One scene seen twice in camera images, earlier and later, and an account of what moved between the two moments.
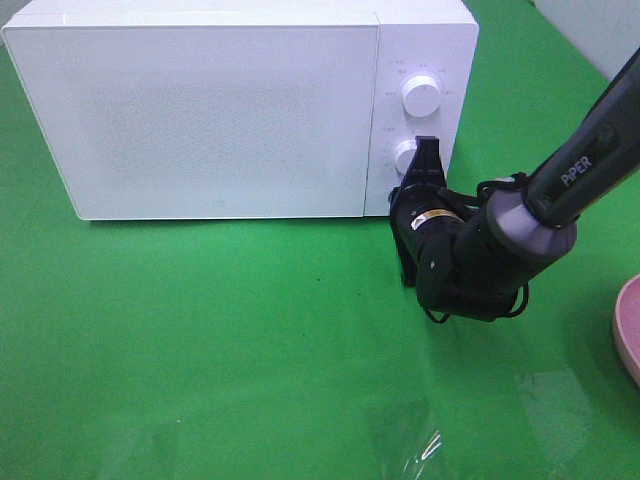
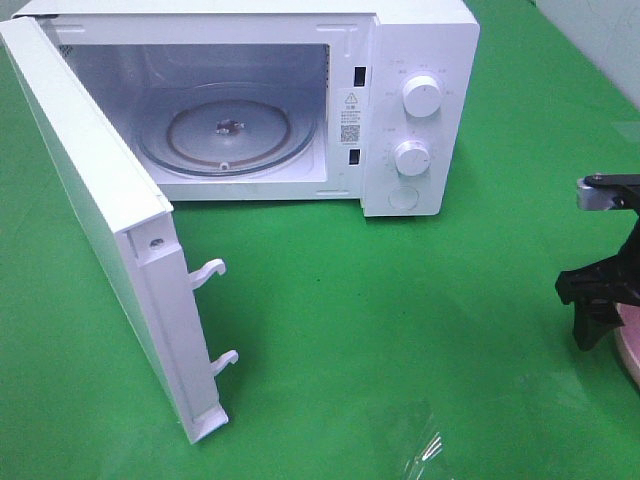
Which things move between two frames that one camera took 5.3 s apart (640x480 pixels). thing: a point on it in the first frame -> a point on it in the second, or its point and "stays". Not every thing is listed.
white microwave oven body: x=245 y=110 stays
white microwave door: x=207 y=121 -> x=121 y=208
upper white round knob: x=421 y=96 stays
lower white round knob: x=403 y=154 stays
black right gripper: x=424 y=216 -> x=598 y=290
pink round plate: x=627 y=323 stays
